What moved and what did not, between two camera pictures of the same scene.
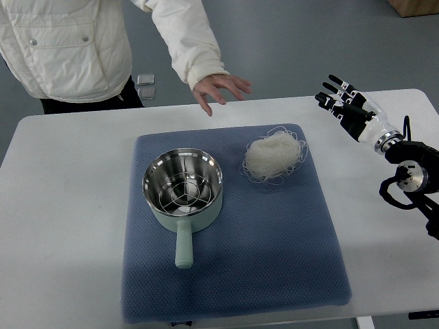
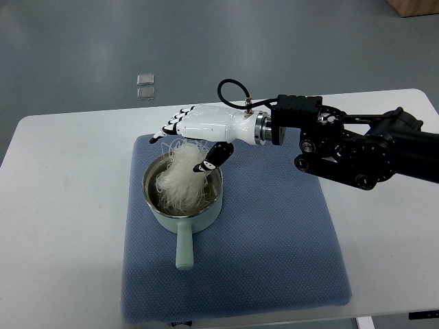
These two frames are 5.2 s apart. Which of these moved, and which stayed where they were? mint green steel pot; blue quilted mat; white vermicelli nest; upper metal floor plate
Moved: white vermicelli nest
Stayed: upper metal floor plate; blue quilted mat; mint green steel pot
